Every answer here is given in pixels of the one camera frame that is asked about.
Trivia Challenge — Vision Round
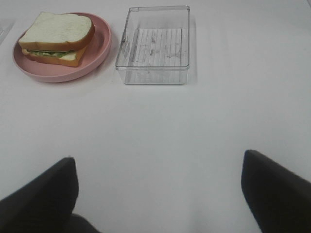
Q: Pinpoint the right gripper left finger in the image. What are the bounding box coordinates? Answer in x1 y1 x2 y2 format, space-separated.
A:
0 157 98 233

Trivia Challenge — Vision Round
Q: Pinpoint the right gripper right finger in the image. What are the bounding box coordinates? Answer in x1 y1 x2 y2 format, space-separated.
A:
241 150 311 233

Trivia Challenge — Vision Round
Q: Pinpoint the green lettuce leaf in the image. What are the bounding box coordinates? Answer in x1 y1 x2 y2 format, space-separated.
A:
22 50 74 58

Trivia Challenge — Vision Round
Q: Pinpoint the pink round plate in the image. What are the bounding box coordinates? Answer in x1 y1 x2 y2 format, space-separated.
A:
12 12 112 83

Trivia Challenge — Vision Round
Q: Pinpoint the left clear plastic tray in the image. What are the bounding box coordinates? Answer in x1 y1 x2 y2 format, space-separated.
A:
0 18 15 44

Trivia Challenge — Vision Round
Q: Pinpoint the clear plastic tray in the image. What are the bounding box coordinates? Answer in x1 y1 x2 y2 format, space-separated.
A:
115 5 190 85
0 18 15 44

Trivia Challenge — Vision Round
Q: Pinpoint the right clear plastic tray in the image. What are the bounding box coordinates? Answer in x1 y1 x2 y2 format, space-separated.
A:
115 5 190 85

